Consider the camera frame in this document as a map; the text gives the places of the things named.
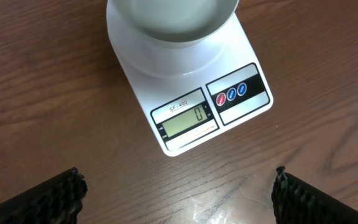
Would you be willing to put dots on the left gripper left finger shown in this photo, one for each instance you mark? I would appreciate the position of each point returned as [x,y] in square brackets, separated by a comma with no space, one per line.
[57,200]

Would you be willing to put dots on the pale grey round bowl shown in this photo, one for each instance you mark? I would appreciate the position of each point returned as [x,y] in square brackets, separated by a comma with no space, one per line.
[176,21]

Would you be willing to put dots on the white digital kitchen scale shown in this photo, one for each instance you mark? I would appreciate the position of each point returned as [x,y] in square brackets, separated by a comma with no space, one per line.
[190,95]

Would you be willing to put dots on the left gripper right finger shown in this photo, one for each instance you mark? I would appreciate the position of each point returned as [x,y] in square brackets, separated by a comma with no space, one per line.
[297,202]

